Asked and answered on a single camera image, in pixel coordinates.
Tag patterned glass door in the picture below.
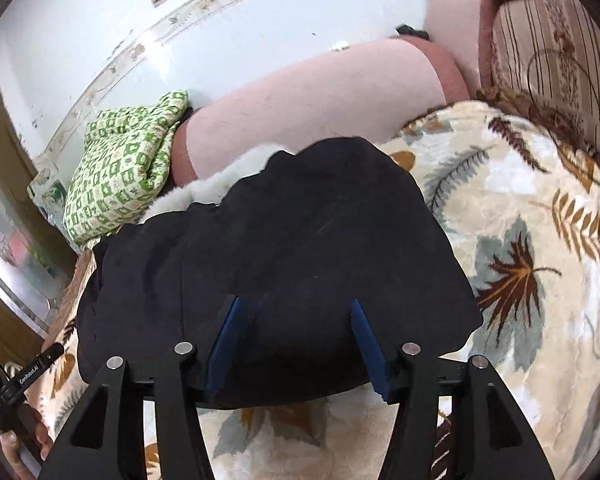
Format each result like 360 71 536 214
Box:
0 160 76 333

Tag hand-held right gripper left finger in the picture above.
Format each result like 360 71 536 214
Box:
40 295 253 480

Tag green patterned quilt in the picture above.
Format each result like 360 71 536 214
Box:
64 91 190 251

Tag person's left hand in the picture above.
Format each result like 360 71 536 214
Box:
0 402 55 480

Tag striped sofa cushion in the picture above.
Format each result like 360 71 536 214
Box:
490 0 600 171

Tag black coat with fur collar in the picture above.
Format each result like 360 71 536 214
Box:
77 136 483 408

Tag thin black cable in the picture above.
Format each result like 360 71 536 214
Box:
526 49 600 161

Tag small black object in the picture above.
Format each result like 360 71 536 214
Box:
395 23 431 40

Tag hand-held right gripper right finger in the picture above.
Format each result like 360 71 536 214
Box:
350 299 556 480

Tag leaf print blanket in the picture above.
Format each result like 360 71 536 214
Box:
40 100 600 480

